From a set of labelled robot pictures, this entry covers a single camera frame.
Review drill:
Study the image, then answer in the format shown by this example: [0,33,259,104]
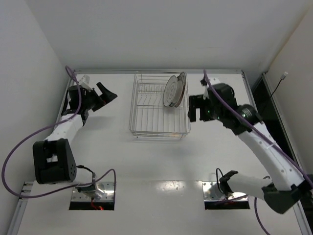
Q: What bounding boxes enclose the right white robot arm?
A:
[188,83,313,214]

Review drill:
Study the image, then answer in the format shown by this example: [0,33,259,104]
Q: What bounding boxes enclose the silver wire dish rack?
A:
[129,72,190,140]

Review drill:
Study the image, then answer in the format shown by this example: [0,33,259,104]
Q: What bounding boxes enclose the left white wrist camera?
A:
[79,74,93,91]

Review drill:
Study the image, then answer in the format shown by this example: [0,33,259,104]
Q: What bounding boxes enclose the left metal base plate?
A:
[71,182,115,202]

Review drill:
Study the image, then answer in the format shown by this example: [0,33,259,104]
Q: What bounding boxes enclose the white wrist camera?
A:
[79,74,93,91]
[200,77,220,93]

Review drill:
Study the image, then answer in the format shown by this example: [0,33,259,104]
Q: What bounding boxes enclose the clear glass floral plate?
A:
[163,75,178,107]

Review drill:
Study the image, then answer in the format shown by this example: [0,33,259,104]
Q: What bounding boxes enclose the black cable white connector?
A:
[269,71,288,99]

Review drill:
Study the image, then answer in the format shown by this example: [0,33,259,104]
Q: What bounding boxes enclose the purple cable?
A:
[1,65,117,198]
[203,69,313,235]

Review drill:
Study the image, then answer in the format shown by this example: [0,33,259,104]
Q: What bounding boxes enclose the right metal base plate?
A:
[202,181,248,203]

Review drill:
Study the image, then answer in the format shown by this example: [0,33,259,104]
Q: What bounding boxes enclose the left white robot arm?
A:
[33,82,117,199]

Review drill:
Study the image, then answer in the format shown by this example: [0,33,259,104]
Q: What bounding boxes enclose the metal base plate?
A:
[202,181,248,203]
[71,182,115,202]

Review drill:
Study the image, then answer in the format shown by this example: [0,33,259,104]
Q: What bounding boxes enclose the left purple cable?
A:
[1,65,117,198]

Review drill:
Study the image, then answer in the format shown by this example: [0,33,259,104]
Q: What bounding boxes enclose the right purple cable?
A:
[203,69,313,235]

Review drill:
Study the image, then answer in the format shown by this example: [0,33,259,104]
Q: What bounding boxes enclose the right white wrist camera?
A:
[200,77,220,93]

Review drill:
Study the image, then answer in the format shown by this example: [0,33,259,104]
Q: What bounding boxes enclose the orange sunburst pattern plate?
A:
[175,71,188,108]

